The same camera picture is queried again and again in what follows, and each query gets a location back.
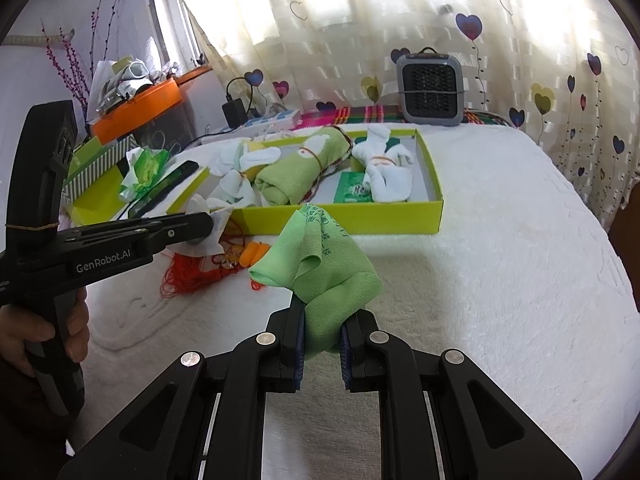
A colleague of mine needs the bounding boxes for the black charger adapter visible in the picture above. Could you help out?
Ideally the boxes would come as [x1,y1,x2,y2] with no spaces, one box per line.
[222,77,256,128]

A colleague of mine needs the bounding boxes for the pile of white wrappers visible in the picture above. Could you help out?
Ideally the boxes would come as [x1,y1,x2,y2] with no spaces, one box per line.
[87,57,181,116]

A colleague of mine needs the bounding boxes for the light green cloth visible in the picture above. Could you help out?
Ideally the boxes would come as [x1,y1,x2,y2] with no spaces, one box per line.
[248,203,382,361]

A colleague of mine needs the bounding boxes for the cream heart print curtain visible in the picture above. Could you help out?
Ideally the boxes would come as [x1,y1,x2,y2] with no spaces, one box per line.
[180,0,640,231]

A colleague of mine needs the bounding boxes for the small grey heater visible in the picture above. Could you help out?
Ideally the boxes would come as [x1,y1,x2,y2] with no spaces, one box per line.
[396,47,467,127]

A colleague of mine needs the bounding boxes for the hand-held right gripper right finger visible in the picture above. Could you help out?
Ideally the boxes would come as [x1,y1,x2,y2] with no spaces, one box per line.
[339,312,583,480]

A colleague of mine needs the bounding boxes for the white sock bundle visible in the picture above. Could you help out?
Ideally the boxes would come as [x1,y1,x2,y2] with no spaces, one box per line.
[351,126,416,203]
[207,146,282,208]

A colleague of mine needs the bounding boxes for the green white plastic wrapper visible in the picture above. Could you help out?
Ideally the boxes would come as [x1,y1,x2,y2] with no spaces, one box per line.
[118,147,173,201]

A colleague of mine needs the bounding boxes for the orange tray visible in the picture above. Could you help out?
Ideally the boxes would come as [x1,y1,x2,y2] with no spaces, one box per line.
[90,78,182,144]

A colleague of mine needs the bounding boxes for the window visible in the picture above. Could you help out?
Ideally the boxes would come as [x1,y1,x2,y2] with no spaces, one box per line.
[142,0,211,68]

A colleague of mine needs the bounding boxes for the person's left hand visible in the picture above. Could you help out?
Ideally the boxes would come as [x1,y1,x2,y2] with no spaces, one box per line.
[0,292,91,378]

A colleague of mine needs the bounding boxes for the green towel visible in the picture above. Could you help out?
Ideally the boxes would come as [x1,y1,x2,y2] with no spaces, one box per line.
[255,127,353,207]

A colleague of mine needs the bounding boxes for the lime green box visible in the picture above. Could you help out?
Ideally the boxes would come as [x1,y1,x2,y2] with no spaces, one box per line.
[165,127,445,235]

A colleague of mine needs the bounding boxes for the purple flower branches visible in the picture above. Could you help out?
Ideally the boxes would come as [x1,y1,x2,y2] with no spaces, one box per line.
[40,0,123,111]

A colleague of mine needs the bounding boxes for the brown wooden furniture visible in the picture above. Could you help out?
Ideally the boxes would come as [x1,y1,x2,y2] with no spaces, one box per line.
[607,205,640,306]

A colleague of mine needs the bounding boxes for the green striped box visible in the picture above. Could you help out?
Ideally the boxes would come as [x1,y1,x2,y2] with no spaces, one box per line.
[62,134,138,225]

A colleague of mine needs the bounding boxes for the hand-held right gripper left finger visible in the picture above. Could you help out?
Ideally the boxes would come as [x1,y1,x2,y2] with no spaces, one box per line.
[57,305,307,480]

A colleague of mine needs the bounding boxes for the green tissue packet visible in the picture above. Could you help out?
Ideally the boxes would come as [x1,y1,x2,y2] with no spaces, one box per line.
[332,171,373,204]

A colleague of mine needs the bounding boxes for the small orange object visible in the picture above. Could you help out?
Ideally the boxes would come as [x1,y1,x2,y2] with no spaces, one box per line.
[239,241,271,266]

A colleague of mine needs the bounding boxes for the white fleece blanket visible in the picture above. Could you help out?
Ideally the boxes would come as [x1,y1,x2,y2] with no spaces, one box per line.
[65,122,640,480]

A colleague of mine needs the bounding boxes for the white blue power strip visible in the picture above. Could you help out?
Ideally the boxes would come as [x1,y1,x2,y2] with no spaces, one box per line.
[245,108,302,136]

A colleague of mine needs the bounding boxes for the small white cloth bundle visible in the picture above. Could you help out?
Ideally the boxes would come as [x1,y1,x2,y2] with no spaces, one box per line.
[187,196,232,258]

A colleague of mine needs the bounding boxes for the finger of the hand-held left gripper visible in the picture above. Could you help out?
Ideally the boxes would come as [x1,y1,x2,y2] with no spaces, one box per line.
[150,233,211,261]
[57,212,215,241]

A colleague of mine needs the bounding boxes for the red string tassel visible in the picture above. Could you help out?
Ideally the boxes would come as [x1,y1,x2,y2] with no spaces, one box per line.
[159,247,261,301]

